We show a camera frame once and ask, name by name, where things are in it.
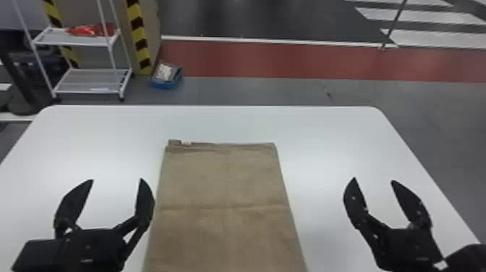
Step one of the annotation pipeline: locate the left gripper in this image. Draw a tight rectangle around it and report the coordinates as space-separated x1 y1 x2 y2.
53 178 156 272

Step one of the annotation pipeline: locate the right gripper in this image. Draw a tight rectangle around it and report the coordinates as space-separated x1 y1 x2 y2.
342 177 445 272

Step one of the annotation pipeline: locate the beige towel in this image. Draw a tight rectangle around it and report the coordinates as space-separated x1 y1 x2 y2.
142 138 309 272

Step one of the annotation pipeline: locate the blue basket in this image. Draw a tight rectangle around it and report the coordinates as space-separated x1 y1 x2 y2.
150 61 184 91

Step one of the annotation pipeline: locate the red snack packet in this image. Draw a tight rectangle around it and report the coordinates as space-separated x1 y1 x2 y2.
66 23 116 38

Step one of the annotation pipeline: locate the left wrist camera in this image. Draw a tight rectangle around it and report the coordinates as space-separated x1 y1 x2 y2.
11 237 67 272

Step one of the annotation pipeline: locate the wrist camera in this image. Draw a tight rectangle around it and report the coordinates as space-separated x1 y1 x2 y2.
11 237 67 272
432 243 486 272

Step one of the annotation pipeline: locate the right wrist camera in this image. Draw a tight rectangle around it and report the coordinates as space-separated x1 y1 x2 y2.
432 243 486 272

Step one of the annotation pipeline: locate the white wire rack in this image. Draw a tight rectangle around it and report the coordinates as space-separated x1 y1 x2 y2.
10 0 133 102

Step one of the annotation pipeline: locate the yellow black striped post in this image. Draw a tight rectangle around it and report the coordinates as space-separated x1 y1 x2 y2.
41 0 81 69
125 0 153 77

